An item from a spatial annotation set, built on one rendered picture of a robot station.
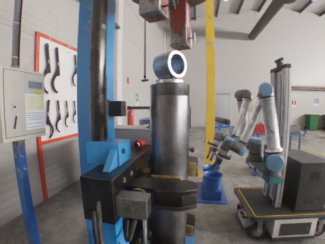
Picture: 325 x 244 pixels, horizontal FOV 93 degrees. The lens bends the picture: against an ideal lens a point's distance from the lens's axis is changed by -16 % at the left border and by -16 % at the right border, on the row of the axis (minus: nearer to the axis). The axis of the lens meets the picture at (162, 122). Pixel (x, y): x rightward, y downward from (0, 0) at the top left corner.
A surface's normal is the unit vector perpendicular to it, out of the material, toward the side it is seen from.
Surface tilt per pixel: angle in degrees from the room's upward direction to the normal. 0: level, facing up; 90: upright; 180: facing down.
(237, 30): 90
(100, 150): 90
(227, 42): 90
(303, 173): 90
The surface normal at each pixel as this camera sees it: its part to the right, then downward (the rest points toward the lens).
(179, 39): -0.41, 0.08
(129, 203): -0.19, 0.08
